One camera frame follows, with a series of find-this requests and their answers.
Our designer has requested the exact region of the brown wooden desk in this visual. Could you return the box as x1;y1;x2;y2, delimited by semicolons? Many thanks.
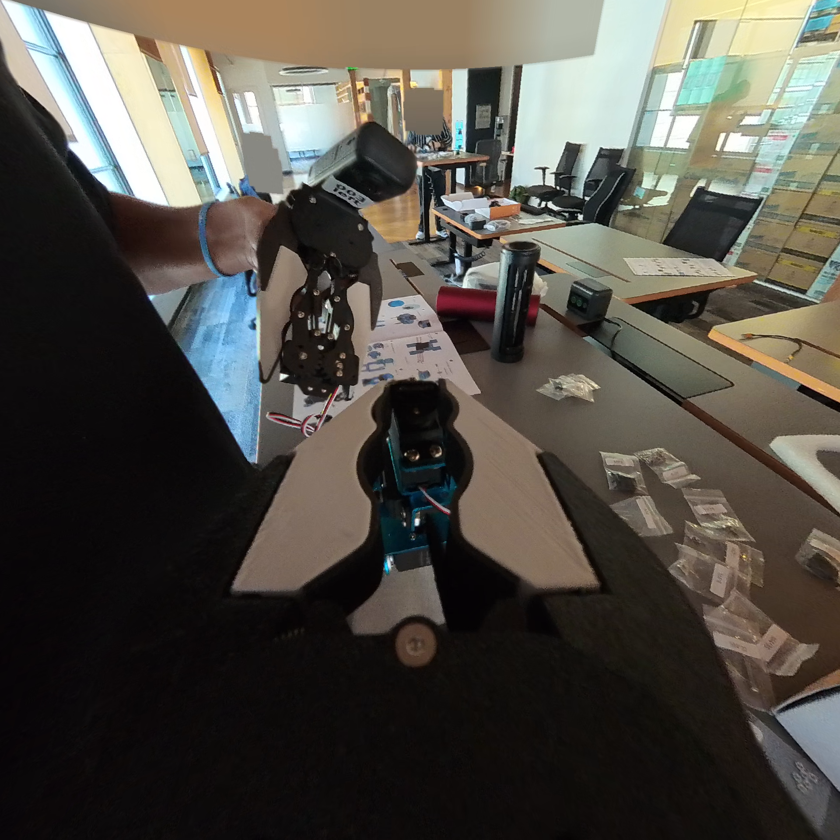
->
707;298;840;405

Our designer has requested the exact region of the blue toy robot arm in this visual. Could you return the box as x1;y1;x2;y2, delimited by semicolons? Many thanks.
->
368;378;463;578

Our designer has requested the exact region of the printed instruction sheet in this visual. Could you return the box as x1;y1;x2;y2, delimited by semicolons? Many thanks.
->
313;294;483;424

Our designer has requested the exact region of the white plastic bag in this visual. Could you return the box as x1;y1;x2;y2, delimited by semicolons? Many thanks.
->
461;259;551;298

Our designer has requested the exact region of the red white black servo cable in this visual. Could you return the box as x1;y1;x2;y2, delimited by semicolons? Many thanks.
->
266;385;347;442

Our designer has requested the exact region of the shelf of cardboard boxes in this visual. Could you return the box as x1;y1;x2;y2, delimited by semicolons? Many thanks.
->
735;73;840;300

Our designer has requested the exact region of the black toy robot claw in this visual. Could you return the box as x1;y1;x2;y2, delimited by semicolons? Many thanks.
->
281;243;364;403

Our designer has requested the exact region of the black cylindrical flask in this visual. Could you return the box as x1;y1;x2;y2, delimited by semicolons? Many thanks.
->
491;239;543;366

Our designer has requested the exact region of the black office chair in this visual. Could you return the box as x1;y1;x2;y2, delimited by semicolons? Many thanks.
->
661;187;766;324
523;141;640;227

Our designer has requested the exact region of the small clear parts bag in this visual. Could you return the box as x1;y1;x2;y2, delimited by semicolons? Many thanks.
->
537;373;603;404

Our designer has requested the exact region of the white paper sheet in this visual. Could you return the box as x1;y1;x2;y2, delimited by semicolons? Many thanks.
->
623;255;732;280

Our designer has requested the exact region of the cluttered office desk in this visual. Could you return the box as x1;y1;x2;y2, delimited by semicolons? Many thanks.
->
430;189;569;278

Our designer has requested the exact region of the person's left forearm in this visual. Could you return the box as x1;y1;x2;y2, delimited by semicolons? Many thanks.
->
103;192;208;298

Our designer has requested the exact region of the white foam packing piece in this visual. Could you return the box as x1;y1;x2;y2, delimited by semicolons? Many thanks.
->
768;434;840;517

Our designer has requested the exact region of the beige office table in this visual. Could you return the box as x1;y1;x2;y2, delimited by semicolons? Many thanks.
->
503;222;762;308

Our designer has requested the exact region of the white parts box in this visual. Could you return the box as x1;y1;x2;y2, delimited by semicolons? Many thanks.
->
772;670;840;795

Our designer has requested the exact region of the pile of small parts bags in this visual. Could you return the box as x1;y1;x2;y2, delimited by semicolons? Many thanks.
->
599;447;840;716

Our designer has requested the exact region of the large window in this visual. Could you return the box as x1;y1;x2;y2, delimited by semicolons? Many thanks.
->
0;0;132;198

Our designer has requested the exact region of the black desk panel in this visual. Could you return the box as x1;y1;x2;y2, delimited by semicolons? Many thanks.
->
582;314;735;404

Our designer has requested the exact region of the red tube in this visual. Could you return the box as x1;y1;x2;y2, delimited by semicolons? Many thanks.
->
435;285;543;328

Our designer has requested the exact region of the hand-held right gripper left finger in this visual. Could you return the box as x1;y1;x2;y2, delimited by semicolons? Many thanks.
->
233;381;395;607

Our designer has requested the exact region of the thin black cable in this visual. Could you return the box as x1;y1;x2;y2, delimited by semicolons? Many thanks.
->
739;331;807;361

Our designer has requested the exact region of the small black box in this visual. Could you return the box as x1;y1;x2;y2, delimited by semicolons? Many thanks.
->
566;277;615;326

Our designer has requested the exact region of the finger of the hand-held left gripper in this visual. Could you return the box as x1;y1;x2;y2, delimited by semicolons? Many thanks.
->
255;250;319;384
344;280;379;384

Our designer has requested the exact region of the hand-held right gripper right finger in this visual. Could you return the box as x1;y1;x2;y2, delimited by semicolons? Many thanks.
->
453;392;601;607

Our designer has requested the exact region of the person's left hand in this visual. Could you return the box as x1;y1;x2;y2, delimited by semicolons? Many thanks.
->
208;195;282;279

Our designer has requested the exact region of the dark grey desk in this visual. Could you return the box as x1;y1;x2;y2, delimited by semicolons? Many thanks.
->
255;237;840;840

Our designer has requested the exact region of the blue wristband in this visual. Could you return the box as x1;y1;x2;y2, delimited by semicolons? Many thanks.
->
196;200;220;278

